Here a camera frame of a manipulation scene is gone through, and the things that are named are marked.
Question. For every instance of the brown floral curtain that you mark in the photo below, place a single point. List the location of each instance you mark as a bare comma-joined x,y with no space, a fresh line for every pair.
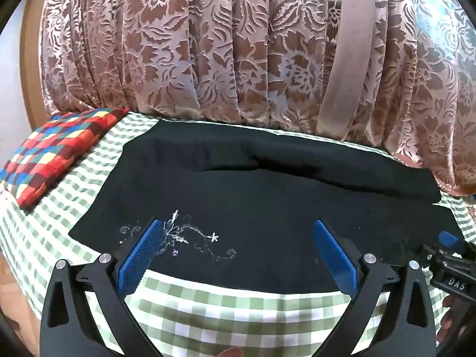
223,44

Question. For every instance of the multicoloured checkered pillow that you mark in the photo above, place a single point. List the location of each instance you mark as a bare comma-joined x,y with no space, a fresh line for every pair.
63,148

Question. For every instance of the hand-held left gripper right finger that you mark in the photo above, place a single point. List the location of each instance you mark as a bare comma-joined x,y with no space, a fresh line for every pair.
336,256

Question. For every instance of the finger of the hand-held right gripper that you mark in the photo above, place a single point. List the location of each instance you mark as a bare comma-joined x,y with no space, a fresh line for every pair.
448,240

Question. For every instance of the plain pink curtain band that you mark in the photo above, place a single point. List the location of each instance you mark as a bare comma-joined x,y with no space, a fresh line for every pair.
347,63

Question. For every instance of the person's right hand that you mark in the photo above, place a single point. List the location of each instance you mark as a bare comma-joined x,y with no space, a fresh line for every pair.
448,319

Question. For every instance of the black embroidered pants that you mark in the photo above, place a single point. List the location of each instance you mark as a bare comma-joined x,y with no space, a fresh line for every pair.
260,200

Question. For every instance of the green checkered bedsheet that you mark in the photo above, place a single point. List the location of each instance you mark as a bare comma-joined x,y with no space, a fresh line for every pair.
208,316

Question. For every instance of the wooden frame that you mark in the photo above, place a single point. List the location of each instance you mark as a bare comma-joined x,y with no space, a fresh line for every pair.
31,81

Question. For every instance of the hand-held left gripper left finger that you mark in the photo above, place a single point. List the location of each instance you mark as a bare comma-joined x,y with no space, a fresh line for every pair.
143,253

